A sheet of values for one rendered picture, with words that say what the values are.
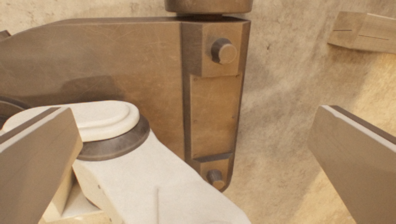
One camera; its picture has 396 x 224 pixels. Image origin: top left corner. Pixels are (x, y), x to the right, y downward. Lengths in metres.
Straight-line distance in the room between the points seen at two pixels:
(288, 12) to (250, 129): 0.43
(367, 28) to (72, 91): 0.81
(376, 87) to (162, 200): 1.04
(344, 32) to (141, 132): 0.69
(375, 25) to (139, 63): 0.69
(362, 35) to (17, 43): 0.86
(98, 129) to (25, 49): 0.23
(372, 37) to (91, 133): 0.80
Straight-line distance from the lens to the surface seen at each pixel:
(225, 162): 0.59
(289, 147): 1.02
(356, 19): 0.81
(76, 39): 0.47
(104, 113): 0.37
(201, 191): 0.26
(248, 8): 0.48
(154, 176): 0.30
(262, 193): 1.17
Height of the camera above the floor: 0.61
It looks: 58 degrees down
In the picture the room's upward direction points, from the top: 155 degrees clockwise
